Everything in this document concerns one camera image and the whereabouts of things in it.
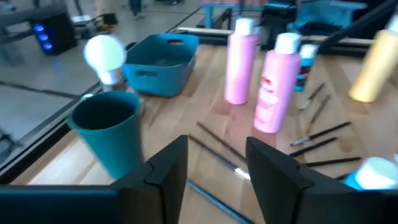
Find black paintbrush white bristles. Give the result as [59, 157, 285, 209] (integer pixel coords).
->
[188, 134, 251, 181]

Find white flat box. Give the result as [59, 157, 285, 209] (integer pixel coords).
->
[70, 14, 97, 27]

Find black computer tower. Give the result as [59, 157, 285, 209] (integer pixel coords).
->
[29, 12, 78, 56]

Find black paintbrush silver ferrule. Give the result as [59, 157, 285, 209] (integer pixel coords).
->
[290, 121, 352, 147]
[298, 82, 326, 111]

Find small turquoise paint bottle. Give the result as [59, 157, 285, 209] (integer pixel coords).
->
[343, 156, 398, 191]
[294, 43, 318, 93]

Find teal ribbed plastic cup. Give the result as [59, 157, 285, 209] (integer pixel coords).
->
[67, 90, 146, 180]

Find scattered paint brushes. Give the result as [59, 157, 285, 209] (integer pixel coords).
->
[195, 121, 248, 162]

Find blue frame table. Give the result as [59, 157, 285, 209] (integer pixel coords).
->
[198, 0, 268, 30]

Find grey metal workbench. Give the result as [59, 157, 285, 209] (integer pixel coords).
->
[0, 4, 68, 66]

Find blue cushion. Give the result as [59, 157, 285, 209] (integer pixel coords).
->
[287, 0, 368, 37]

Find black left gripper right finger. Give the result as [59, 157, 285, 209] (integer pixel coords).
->
[246, 136, 352, 224]

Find teal plastic storage bin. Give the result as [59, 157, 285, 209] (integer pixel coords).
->
[121, 33, 200, 98]

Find large yellow paint bottle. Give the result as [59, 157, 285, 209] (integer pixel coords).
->
[348, 14, 398, 103]

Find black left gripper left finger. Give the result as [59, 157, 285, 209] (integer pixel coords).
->
[110, 134, 190, 224]

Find long black paintbrush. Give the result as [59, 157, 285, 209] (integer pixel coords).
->
[304, 95, 331, 135]
[187, 179, 254, 224]

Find small black box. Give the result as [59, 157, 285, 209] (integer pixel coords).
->
[101, 12, 119, 26]

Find large pink paint bottle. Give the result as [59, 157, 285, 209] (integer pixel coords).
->
[252, 32, 302, 134]
[223, 17, 261, 106]

